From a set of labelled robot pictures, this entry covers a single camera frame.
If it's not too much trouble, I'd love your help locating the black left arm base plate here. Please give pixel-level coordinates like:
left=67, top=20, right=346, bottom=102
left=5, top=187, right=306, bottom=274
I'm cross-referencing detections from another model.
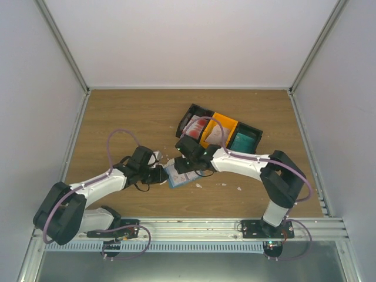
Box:
left=85, top=219, right=140, bottom=259

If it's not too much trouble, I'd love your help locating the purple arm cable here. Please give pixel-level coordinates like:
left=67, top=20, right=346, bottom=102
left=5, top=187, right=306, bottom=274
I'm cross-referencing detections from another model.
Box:
left=43, top=129, right=152, bottom=261
left=180, top=116, right=313, bottom=261

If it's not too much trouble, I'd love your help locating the aluminium mounting rail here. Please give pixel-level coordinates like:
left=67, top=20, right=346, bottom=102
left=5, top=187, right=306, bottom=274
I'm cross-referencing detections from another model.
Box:
left=68, top=217, right=349, bottom=242

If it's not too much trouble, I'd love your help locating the black storage bin with holders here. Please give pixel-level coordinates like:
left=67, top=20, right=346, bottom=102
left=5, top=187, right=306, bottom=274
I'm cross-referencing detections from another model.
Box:
left=226, top=122, right=263, bottom=154

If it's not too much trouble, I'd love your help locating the pink white VIP card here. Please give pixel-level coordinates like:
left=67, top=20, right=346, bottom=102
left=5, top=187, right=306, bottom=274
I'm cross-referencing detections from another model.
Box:
left=171, top=172, right=196, bottom=187

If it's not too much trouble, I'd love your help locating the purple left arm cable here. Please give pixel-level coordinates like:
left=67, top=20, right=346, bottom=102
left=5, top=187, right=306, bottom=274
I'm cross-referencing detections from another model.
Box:
left=43, top=129, right=152, bottom=261

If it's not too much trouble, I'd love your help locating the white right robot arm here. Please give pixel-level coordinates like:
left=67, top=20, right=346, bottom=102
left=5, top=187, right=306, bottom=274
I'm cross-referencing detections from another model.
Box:
left=174, top=136, right=307, bottom=238

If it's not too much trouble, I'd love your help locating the grey slotted cable duct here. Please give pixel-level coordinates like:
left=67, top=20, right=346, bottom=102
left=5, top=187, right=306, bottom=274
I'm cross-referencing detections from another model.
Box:
left=45, top=240, right=264, bottom=254

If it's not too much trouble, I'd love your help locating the pink white card stack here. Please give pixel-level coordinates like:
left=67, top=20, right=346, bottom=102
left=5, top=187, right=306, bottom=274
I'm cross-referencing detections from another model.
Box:
left=205, top=125, right=231, bottom=145

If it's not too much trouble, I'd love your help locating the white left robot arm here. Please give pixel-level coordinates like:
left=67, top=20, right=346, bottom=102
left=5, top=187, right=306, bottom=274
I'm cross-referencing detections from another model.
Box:
left=33, top=146, right=169, bottom=245

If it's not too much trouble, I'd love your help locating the teal leather card holder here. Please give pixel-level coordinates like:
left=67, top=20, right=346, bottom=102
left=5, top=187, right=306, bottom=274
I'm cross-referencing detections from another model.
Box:
left=164, top=165, right=199, bottom=189

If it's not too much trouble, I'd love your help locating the black storage bin with cards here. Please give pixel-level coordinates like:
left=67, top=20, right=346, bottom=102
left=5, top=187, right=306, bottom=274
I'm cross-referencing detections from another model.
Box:
left=176, top=104, right=214, bottom=142

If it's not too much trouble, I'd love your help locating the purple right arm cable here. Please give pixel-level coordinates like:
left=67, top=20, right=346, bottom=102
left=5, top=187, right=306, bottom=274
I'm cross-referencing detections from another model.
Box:
left=180, top=116, right=313, bottom=261

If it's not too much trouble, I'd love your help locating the yellow storage bin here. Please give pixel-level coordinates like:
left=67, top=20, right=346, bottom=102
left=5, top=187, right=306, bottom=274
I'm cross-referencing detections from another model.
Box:
left=200, top=112, right=238, bottom=148

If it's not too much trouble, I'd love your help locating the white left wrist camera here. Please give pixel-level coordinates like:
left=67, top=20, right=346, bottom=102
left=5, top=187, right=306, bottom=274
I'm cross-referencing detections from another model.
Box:
left=149, top=150, right=162, bottom=166

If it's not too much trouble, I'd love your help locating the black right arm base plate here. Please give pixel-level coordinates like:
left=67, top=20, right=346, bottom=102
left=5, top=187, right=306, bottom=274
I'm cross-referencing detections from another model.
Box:
left=240, top=219, right=296, bottom=258

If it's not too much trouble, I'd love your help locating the red white card stack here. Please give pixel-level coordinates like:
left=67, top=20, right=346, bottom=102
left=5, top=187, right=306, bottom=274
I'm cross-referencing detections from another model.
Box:
left=183, top=115, right=208, bottom=140

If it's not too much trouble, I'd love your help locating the teal card holder stack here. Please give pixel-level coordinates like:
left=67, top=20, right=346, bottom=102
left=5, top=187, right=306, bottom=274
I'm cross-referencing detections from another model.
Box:
left=230, top=132, right=256, bottom=154

